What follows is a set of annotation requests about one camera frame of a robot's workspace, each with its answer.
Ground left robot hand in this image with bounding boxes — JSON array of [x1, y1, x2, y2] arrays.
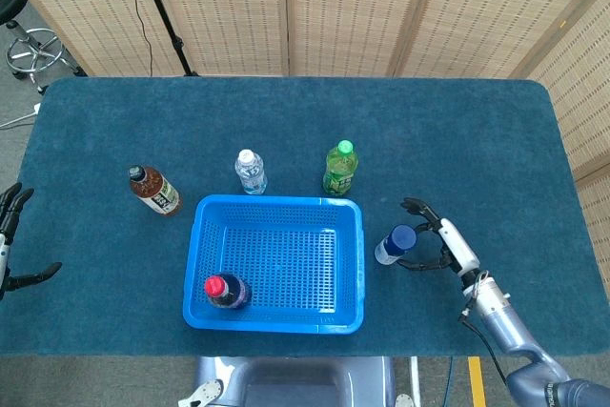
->
[[0, 182, 63, 301]]

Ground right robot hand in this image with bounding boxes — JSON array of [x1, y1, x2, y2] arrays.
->
[[398, 196, 481, 277]]

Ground blue white milk bottle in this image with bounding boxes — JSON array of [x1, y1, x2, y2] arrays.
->
[[374, 224, 417, 266]]

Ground green drink bottle green cap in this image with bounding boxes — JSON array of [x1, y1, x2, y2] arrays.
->
[[322, 139, 358, 198]]

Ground amber tea bottle black cap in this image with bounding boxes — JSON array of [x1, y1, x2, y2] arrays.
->
[[127, 164, 183, 217]]

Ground clear water bottle white cap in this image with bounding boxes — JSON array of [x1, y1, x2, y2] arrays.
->
[[234, 149, 268, 196]]

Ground cola bottle with red cap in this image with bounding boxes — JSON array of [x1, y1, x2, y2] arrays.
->
[[203, 272, 253, 313]]

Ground blue perforated plastic basket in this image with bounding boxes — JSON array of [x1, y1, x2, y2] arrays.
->
[[182, 193, 366, 336]]

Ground yellow floor tape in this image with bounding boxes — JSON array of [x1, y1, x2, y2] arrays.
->
[[467, 356, 488, 407]]

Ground black stool with chrome base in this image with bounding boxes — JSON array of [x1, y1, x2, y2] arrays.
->
[[0, 0, 88, 96]]

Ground blue-grey robot torso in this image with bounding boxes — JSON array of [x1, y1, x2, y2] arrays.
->
[[178, 356, 416, 407]]

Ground teal table cloth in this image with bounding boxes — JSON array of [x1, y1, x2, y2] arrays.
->
[[0, 76, 610, 358]]

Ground black tripod stand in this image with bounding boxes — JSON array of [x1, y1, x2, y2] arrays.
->
[[132, 0, 200, 77]]

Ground white floor cable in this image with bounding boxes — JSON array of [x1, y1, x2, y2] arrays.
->
[[0, 101, 42, 131]]

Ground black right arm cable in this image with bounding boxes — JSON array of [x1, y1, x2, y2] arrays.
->
[[457, 309, 509, 385]]

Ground blue floor cable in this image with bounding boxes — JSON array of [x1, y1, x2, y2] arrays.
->
[[442, 356, 457, 407]]

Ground thin black hanging cable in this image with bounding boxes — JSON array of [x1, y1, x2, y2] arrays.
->
[[116, 0, 153, 77]]

